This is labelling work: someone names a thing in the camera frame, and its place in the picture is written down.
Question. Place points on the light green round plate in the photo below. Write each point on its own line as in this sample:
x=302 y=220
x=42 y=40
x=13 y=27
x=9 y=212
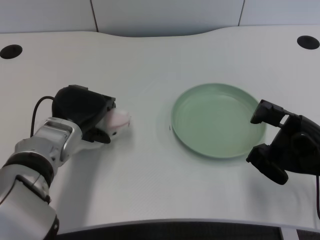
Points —
x=217 y=122

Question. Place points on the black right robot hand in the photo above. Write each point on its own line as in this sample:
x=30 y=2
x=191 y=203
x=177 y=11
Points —
x=295 y=150

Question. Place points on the white plush rabbit doll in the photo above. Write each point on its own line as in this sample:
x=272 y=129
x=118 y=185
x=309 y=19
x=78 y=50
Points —
x=117 y=120

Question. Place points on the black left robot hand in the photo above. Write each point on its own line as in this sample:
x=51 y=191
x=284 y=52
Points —
x=82 y=110

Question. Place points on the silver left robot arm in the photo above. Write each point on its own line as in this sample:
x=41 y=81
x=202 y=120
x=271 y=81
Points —
x=32 y=162

